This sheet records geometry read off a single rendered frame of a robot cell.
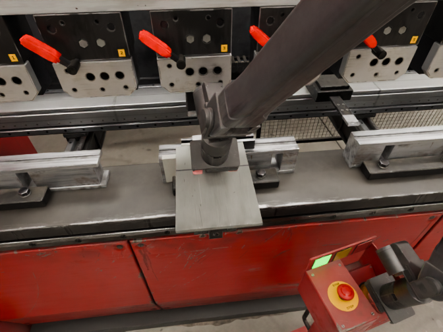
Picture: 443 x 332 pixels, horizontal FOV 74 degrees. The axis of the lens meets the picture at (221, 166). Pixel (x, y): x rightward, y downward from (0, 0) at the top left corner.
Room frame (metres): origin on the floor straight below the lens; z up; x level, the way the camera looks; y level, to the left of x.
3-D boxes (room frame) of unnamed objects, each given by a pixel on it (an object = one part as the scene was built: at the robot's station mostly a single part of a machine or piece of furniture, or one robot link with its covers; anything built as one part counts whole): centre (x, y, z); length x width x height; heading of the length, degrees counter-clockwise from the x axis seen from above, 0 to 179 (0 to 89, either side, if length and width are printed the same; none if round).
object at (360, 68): (0.66, -0.34, 1.26); 0.15 x 0.09 x 0.17; 96
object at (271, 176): (0.56, -0.01, 0.89); 0.30 x 0.05 x 0.03; 96
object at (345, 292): (0.29, -0.30, 0.79); 0.04 x 0.04 x 0.04
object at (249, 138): (0.62, 0.01, 0.98); 0.20 x 0.03 x 0.03; 96
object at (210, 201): (0.47, 0.02, 1.00); 0.26 x 0.18 x 0.01; 6
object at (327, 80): (0.81, -0.37, 1.01); 0.26 x 0.12 x 0.05; 6
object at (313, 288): (0.31, -0.34, 0.75); 0.20 x 0.16 x 0.18; 109
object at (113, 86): (0.59, 0.26, 1.26); 0.15 x 0.09 x 0.17; 96
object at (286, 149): (0.62, -0.02, 0.92); 0.39 x 0.06 x 0.10; 96
